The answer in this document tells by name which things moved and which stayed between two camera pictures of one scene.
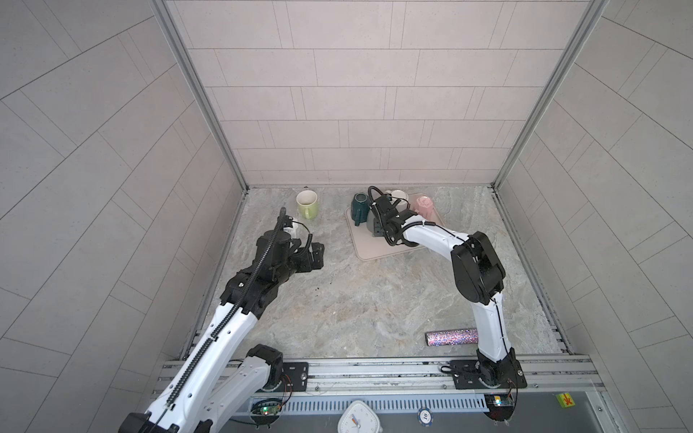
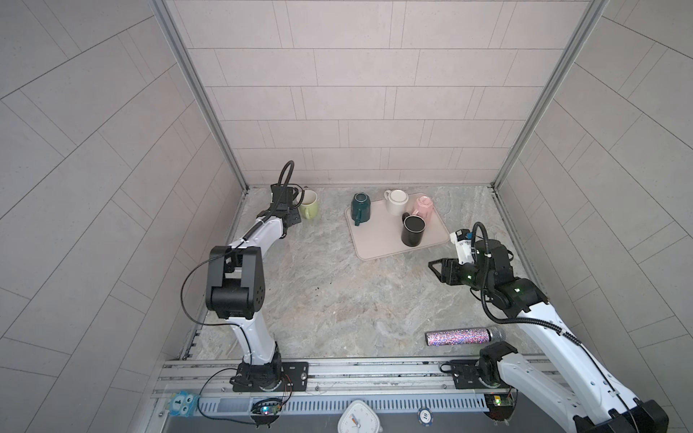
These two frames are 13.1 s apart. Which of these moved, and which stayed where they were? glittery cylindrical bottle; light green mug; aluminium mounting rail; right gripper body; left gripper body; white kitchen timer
Moved: left gripper body; right gripper body
Stayed: light green mug; white kitchen timer; aluminium mounting rail; glittery cylindrical bottle
